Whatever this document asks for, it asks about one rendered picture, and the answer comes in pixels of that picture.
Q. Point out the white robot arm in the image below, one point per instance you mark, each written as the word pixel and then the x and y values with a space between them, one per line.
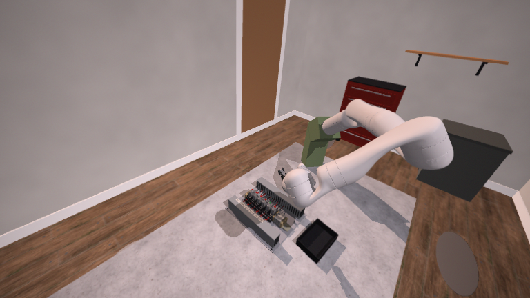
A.
pixel 423 142

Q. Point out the black rectangular tray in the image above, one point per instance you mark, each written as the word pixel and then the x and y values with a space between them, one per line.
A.
pixel 315 239

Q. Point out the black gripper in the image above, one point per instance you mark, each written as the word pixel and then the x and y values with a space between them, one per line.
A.
pixel 281 172

